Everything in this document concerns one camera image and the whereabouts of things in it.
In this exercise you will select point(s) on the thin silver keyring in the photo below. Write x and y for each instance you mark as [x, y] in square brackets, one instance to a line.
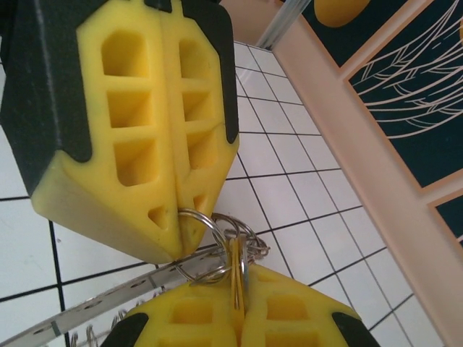
[221, 240]

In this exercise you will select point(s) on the aluminium frame post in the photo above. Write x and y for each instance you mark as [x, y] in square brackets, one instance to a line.
[282, 21]

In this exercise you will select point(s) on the dark panel with yellow circle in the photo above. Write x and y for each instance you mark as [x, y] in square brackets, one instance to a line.
[336, 14]

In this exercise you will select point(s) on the dark panel with white lines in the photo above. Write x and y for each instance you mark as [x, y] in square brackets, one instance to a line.
[427, 108]

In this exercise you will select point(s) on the dark framed wall panel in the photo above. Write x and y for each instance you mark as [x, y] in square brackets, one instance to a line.
[454, 224]

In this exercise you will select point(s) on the silver metal keyring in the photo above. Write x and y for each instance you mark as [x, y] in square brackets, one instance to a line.
[117, 318]
[90, 334]
[249, 231]

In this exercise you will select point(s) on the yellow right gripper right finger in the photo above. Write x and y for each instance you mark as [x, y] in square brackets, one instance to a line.
[296, 318]

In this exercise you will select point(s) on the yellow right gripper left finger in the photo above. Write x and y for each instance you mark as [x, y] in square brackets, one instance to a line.
[188, 318]

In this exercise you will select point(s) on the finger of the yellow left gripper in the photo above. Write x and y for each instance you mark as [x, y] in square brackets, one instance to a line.
[220, 119]
[94, 188]

